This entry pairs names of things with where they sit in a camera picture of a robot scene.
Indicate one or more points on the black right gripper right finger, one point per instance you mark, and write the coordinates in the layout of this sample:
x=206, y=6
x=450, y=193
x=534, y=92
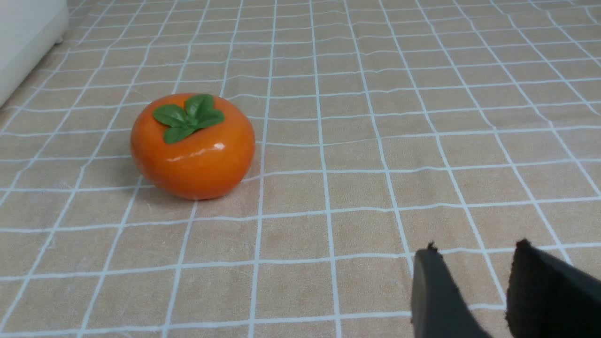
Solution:
x=548, y=298

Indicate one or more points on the orange persimmon with green leaves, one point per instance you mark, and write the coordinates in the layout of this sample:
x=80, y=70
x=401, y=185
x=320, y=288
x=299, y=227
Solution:
x=195, y=146

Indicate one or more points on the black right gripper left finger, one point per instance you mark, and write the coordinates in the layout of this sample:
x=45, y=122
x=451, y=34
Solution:
x=437, y=306

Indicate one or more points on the beige checkered tablecloth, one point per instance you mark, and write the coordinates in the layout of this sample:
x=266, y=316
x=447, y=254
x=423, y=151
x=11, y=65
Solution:
x=380, y=126

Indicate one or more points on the white toaster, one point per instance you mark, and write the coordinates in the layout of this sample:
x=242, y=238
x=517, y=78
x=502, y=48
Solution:
x=28, y=31

